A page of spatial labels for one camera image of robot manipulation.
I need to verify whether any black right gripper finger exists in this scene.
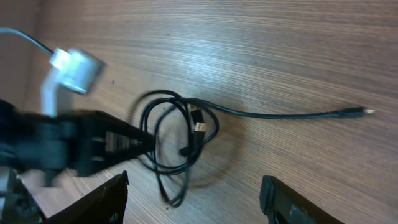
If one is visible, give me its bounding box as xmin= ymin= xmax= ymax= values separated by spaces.
xmin=259 ymin=175 xmax=343 ymax=224

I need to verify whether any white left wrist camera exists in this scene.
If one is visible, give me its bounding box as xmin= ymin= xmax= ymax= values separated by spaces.
xmin=40 ymin=48 xmax=105 ymax=117

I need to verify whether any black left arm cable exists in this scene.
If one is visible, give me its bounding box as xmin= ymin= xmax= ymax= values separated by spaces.
xmin=0 ymin=26 xmax=55 ymax=57

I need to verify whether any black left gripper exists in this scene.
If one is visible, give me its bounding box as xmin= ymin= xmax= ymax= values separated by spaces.
xmin=1 ymin=100 xmax=155 ymax=224

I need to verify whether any thin black USB cable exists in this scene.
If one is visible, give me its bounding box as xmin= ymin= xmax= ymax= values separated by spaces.
xmin=136 ymin=90 xmax=376 ymax=208

